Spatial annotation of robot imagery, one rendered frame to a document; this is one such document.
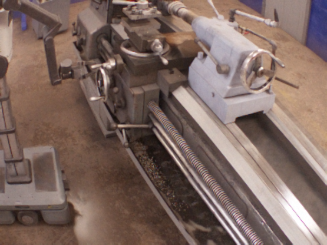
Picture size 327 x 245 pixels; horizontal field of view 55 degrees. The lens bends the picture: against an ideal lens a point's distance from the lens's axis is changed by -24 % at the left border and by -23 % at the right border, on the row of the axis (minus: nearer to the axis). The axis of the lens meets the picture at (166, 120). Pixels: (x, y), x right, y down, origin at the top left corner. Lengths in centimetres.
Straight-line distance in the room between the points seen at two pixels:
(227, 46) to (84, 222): 133
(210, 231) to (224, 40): 89
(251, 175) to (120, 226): 106
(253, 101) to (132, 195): 110
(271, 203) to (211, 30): 88
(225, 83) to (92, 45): 125
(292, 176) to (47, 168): 143
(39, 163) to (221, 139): 118
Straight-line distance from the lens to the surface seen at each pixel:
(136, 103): 193
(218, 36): 176
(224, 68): 166
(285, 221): 135
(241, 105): 170
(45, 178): 223
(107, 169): 264
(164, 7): 225
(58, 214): 218
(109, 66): 193
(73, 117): 310
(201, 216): 187
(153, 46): 186
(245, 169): 150
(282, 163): 176
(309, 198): 165
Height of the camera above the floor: 183
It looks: 37 degrees down
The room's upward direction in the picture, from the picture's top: 6 degrees clockwise
